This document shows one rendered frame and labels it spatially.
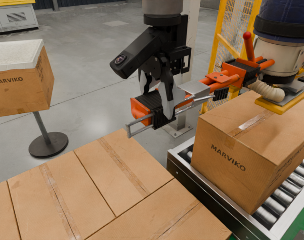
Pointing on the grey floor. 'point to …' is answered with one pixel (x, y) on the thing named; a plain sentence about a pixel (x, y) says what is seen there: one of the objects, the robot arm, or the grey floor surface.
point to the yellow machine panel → (13, 16)
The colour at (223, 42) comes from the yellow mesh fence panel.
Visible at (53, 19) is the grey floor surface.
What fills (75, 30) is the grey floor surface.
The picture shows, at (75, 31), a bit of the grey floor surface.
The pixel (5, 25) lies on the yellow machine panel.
